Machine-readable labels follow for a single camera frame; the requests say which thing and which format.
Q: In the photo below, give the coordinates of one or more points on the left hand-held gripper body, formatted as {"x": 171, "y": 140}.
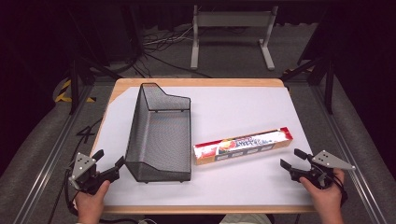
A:
{"x": 82, "y": 168}

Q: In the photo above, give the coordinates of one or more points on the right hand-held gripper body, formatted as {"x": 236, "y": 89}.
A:
{"x": 330, "y": 161}

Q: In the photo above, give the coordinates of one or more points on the long red and white box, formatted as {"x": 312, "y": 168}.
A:
{"x": 243, "y": 145}

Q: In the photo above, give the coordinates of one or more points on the person's right hand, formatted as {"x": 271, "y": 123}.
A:
{"x": 328, "y": 199}

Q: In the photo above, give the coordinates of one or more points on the person's left hand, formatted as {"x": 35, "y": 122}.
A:
{"x": 90, "y": 205}

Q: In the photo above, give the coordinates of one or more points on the person's light clothing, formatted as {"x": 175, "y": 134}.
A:
{"x": 244, "y": 219}

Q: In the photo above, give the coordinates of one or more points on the white table mat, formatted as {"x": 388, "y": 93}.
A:
{"x": 236, "y": 109}

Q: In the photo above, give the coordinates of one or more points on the black tripod stand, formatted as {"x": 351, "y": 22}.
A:
{"x": 76, "y": 77}
{"x": 327, "y": 77}

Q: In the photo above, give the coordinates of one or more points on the grey metal stand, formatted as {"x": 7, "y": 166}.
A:
{"x": 233, "y": 19}

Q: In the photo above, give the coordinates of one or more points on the aluminium floor rail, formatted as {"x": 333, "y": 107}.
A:
{"x": 49, "y": 161}
{"x": 348, "y": 149}

